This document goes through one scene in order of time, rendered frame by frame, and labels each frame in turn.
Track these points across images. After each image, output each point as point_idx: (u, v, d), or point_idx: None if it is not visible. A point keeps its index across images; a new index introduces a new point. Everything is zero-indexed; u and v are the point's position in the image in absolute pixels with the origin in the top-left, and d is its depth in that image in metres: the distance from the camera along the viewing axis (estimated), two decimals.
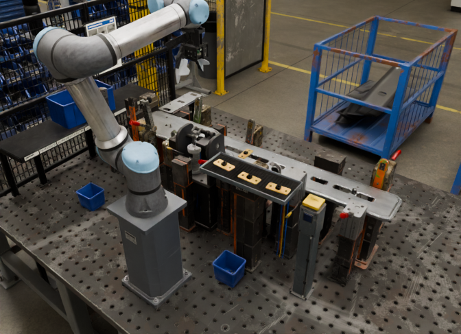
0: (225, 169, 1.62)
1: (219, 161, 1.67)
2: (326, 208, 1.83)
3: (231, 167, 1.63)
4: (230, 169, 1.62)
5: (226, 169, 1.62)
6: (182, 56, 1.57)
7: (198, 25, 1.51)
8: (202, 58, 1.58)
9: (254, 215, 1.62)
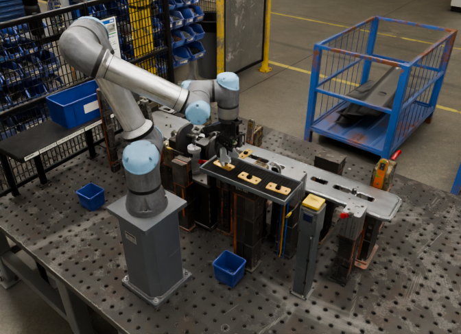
0: (225, 169, 1.62)
1: (219, 161, 1.67)
2: (326, 208, 1.83)
3: (231, 167, 1.63)
4: (230, 169, 1.62)
5: (226, 169, 1.62)
6: (220, 146, 1.57)
7: (235, 117, 1.49)
8: (238, 147, 1.56)
9: (254, 215, 1.62)
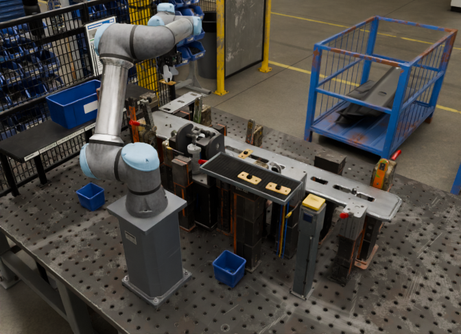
0: (168, 84, 2.07)
1: (163, 79, 2.11)
2: (326, 208, 1.83)
3: (173, 82, 2.09)
4: (172, 84, 2.08)
5: (169, 84, 2.07)
6: (163, 64, 2.02)
7: None
8: (177, 64, 2.02)
9: (254, 215, 1.62)
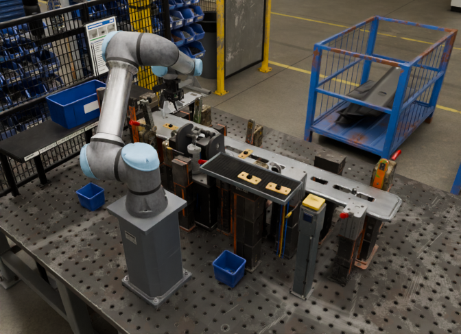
0: (171, 129, 2.21)
1: (167, 124, 2.25)
2: (326, 208, 1.83)
3: (175, 127, 2.23)
4: (175, 128, 2.21)
5: (172, 129, 2.21)
6: (164, 99, 2.11)
7: (175, 77, 2.05)
8: (179, 100, 2.12)
9: (254, 215, 1.62)
